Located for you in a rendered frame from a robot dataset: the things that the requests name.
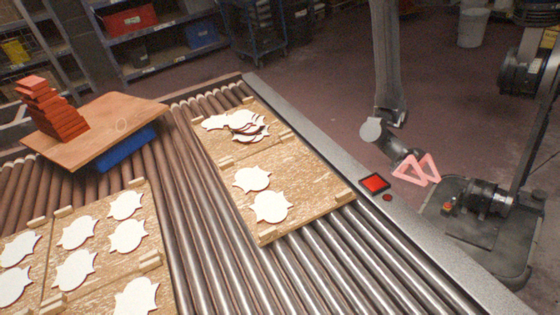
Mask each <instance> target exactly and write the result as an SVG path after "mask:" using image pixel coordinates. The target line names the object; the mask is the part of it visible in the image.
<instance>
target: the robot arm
mask: <svg viewBox="0 0 560 315"><path fill-rule="evenodd" d="M455 1H456V0H414V4H415V6H451V5H453V4H454V3H455ZM369 5H370V8H371V19H372V35H373V44H374V60H375V69H376V95H375V97H374V100H375V105H374V112H373V115H372V116H368V118H367V121H366V122H365V123H364V124H363V125H362V126H361V128H360V131H359V133H360V137H361V138H362V139H363V140H364V141H366V142H368V143H370V144H372V145H375V146H376V147H377V148H378V149H380V150H381V151H382V152H383V153H384V154H385V155H386V156H387V157H388V158H389V159H390V160H391V161H392V163H391V164H390V165H389V167H390V170H391V174H392V175H393V176H396V177H398V178H401V179H405V180H407V181H410V182H412V183H416V184H418V185H420V186H426V185H427V184H428V180H430V181H433V182H435V183H438V182H439V181H440V180H441V178H440V176H439V173H438V171H437V169H436V167H435V165H434V162H433V159H432V157H431V155H430V154H429V153H428V152H424V151H423V150H422V149H419V148H418V147H409V146H407V145H406V144H405V143H404V142H402V141H401V140H400V139H399V138H398V137H396V135H395V134H393V133H392V132H391V131H390V130H389V129H388V128H387V127H390V128H396V129H402V128H403V125H404V124H406V122H407V120H408V116H409V110H408V109H406V98H404V91H403V89H402V86H401V78H400V56H399V0H369ZM416 159H418V160H416ZM427 162H428V164H429V166H430V167H431V169H432V171H433V173H434V175H435V177H432V176H429V175H427V174H425V173H423V172H422V170H421V168H422V167H423V166H424V165H425V164H426V163H427ZM411 164H412V166H413V169H412V171H411V173H413V174H416V175H418V176H419V177H420V178H421V181H420V180H417V179H414V178H413V177H410V176H407V175H405V174H404V171H405V170H406V169H407V168H408V167H409V166H410V165H411ZM427 179H428V180H427Z"/></svg>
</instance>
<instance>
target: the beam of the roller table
mask: <svg viewBox="0 0 560 315"><path fill-rule="evenodd" d="M242 79H243V81H244V82H245V83H246V85H247V86H248V87H249V88H250V89H251V90H252V91H253V92H254V93H255V94H256V95H257V96H258V97H259V98H260V99H261V100H262V101H263V102H264V103H265V104H267V105H268V106H269V107H270V108H271V109H272V110H273V111H274V112H275V113H276V114H277V115H278V116H279V117H280V118H281V119H282V120H283V121H284V122H285V123H286V124H287V125H288V126H289V127H290V128H291V129H292V130H293V131H294V132H295V133H296V134H297V135H298V136H299V137H300V138H301V139H302V140H303V141H304V142H305V143H306V144H307V145H309V146H310V147H311V148H312V149H313V150H314V151H315V152H316V153H317V154H318V155H319V156H320V157H321V158H322V159H323V160H324V161H325V162H326V163H327V164H328V165H330V166H331V167H332V168H333V169H334V170H335V171H336V172H337V173H338V174H339V175H340V176H341V177H342V178H343V179H344V180H345V181H346V182H347V183H348V184H349V185H350V186H351V187H352V188H353V189H354V190H355V191H356V192H357V193H358V194H359V195H360V196H361V197H362V198H363V199H364V200H365V201H366V202H367V203H368V204H369V205H370V206H372V207H373V208H374V209H375V210H376V211H377V212H378V213H379V214H380V215H381V216H382V217H383V218H384V219H385V220H386V221H387V222H388V223H389V224H390V225H391V226H392V227H393V228H394V229H395V230H396V231H397V232H398V233H399V234H400V235H401V236H402V237H403V238H404V239H405V240H406V241H407V242H408V243H409V244H410V245H411V246H413V247H414V248H415V249H416V250H417V251H418V252H419V253H420V254H421V255H422V256H423V257H424V258H425V259H426V260H427V261H428V262H429V263H430V264H431V265H432V266H434V267H435V268H436V269H437V270H438V271H439V272H440V273H441V274H442V275H443V276H444V277H445V278H446V279H447V280H448V281H449V282H450V283H451V284H452V285H453V286H454V287H455V288H456V289H457V290H458V291H459V292H460V293H461V294H462V295H463V296H464V297H465V298H466V299H467V300H468V301H469V302H470V303H471V304H472V305H473V306H474V307H476V308H477V309H478V310H479V311H480V312H481V313H482V314H483V315H539V314H537V313H536V312H535V311H534V310H532V309H531V308H530V307H529V306H528V305H527V304H526V303H524V302H523V301H522V300H521V299H519V298H518V297H517V296H516V295H515V294H514V293H513V292H511V291H510V290H509V289H508V288H507V287H506V286H504V285H503V284H502V283H501V282H499V281H498V280H497V279H496V278H495V277H494V276H493V275H491V274H490V273H489V272H487V271H486V270H485V269H484V268H483V267H482V266H481V265H479V264H478V263H477V262H476V261H475V260H474V259H473V258H471V257H470V256H469V255H468V254H466V253H465V252H464V251H463V250H462V249H461V248H460V247H458V246H457V245H456V244H454V243H453V242H452V241H451V240H450V239H449V238H448V237H446V236H445V235H444V234H443V233H442V232H441V231H440V230H438V229H437V228H436V227H435V226H433V225H432V224H431V223H430V222H429V221H428V220H427V219H425V218H424V217H423V216H422V215H420V214H419V213H418V212H417V211H416V210H415V209H413V208H412V207H411V206H410V205H409V204H408V203H407V202H405V201H404V200H403V199H402V198H400V197H399V196H398V195H397V194H396V193H395V192H394V191H392V190H391V189H390V188H389V189H387V190H385V191H383V192H381V193H379V194H377V195H375V196H373V197H371V196H370V195H369V194H368V193H367V192H366V191H365V190H364V189H363V188H362V187H361V186H360V185H359V184H358V180H360V179H362V178H364V177H366V176H368V175H370V174H372V173H371V172H370V171H368V170H367V169H366V168H365V167H364V166H363V165H362V164H361V163H359V162H358V161H357V160H355V159H354V158H353V157H352V156H351V155H350V154H349V153H347V152H346V151H345V150H344V149H343V148H342V147H341V146H339V145H338V144H337V143H336V142H334V141H333V140H332V139H331V138H330V137H329V136H327V135H326V134H325V133H324V132H322V131H321V130H320V129H319V128H318V127H317V126H316V125H314V124H313V123H312V122H311V121H310V120H309V119H308V118H306V117H305V116H304V115H303V114H301V113H300V112H299V111H298V110H297V109H296V108H295V107H293V106H292V105H291V104H289V103H288V102H287V101H286V100H285V99H284V98H283V97H281V96H280V95H279V94H278V93H277V92H276V91H275V90H273V89H272V88H271V87H269V86H268V85H267V84H266V83H265V82H264V81H263V80H262V79H260V78H259V77H258V76H256V75H255V74H254V73H253V72H249V73H247V74H243V75H242ZM384 194H390V195H391V196H392V200H391V201H385V200H383V198H382V196H383V195H384Z"/></svg>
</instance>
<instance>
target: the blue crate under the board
mask: <svg viewBox="0 0 560 315"><path fill-rule="evenodd" d="M155 137H156V134H155V132H154V129H153V127H152V126H151V123H150V122H149V123H147V124H146V125H144V126H143V127H141V128H139V129H138V130H137V131H135V132H133V133H132V134H130V135H129V136H128V137H126V138H124V139H123V140H121V141H119V142H118V143H117V144H115V145H114V146H112V147H110V148H109V149H108V150H106V151H104V152H103V153H101V154H100V155H98V156H97V157H95V158H94V159H92V160H91V161H89V162H88V163H86V164H85V165H87V166H88V167H90V168H92V169H94V170H96V171H98V172H100V173H105V172H106V171H107V170H108V169H110V168H112V167H113V166H114V165H116V164H117V163H118V162H120V161H122V160H123V159H124V158H126V157H127V156H129V155H130V154H132V153H133V152H134V151H136V150H137V149H139V148H140V147H141V146H143V145H145V144H146V143H147V142H149V141H150V140H151V139H153V138H155Z"/></svg>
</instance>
